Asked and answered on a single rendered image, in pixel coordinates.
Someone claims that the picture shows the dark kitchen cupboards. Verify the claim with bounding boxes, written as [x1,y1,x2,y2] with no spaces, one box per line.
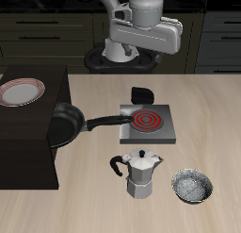
[0,11,205,75]

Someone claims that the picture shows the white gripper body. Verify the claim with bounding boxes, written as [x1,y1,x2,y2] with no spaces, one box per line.
[108,16,184,56]

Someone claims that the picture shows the dark grey stove plate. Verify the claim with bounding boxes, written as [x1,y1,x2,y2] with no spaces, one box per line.
[119,104,177,145]

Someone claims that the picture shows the grey drawer unit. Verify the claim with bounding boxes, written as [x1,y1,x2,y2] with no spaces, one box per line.
[194,11,241,75]

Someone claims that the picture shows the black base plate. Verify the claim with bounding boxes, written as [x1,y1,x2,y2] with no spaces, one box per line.
[83,42,158,71]

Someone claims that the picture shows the silver moka pot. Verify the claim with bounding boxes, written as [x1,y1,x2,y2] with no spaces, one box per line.
[109,148,165,200]

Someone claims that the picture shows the black kitchen countertop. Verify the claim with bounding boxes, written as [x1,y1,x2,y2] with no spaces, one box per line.
[0,0,241,14]

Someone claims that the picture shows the dark wooden cabinet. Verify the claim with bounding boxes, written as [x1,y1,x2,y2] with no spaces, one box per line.
[0,65,72,191]

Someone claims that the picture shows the round black knob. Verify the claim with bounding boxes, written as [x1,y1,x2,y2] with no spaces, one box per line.
[131,86,155,106]

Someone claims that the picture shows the speckled grey bowl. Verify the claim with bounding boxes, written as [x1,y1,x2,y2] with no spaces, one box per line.
[170,168,215,206]

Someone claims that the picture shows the black frying pan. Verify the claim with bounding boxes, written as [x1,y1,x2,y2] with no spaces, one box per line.
[46,102,136,149]

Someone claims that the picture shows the white plate with red rings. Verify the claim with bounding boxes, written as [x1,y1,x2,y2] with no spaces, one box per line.
[0,77,46,108]

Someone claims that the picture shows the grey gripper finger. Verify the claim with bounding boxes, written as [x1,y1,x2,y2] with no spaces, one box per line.
[153,53,164,64]
[121,43,134,58]

